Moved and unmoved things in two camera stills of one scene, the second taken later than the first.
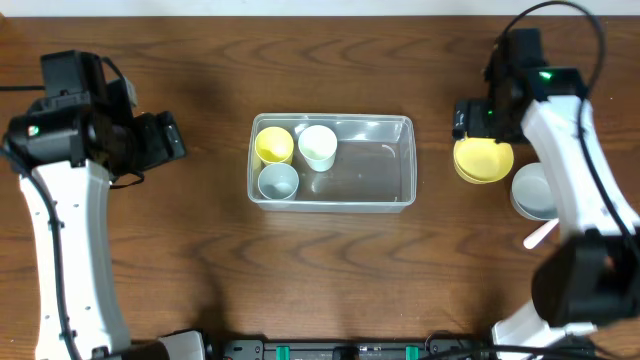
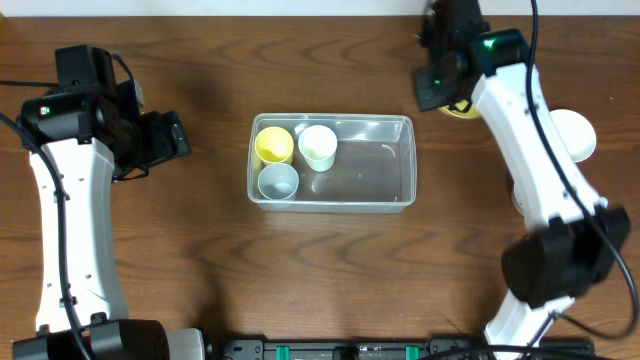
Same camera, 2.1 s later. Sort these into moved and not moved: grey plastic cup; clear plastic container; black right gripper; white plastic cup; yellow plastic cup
Moved: black right gripper
Not moved: yellow plastic cup; white plastic cup; clear plastic container; grey plastic cup
